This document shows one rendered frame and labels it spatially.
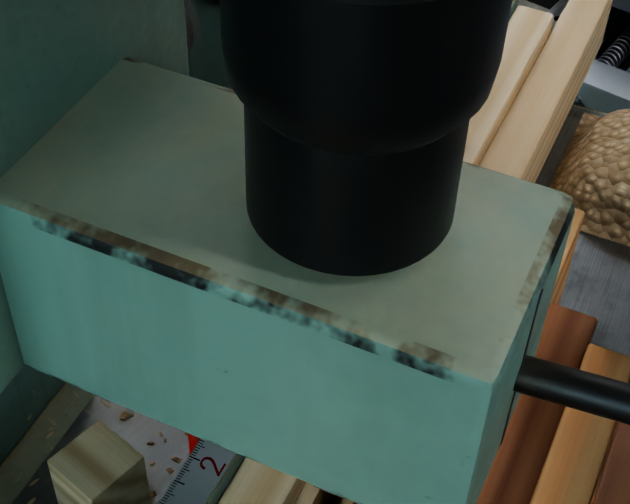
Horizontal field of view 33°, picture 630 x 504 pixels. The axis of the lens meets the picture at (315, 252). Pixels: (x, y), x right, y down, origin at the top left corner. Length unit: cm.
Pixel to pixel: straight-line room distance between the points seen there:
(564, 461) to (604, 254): 18
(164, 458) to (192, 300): 29
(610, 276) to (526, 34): 13
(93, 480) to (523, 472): 21
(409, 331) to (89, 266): 8
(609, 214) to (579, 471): 19
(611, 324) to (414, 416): 24
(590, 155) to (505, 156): 6
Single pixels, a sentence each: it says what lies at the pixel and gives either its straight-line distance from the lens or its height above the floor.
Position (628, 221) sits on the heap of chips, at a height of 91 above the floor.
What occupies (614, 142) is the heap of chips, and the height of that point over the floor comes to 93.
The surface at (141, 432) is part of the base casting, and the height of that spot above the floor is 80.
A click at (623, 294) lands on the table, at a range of 50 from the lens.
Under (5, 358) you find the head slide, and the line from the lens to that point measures 32.
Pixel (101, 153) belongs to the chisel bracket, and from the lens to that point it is 29.
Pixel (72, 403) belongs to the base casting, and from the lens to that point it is 57.
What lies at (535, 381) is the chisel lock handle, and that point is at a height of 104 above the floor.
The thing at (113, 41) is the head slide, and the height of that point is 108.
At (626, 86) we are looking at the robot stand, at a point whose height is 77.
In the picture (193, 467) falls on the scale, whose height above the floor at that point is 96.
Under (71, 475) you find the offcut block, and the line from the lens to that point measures 50.
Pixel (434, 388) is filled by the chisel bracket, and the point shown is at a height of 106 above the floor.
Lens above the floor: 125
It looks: 45 degrees down
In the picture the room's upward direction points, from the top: 2 degrees clockwise
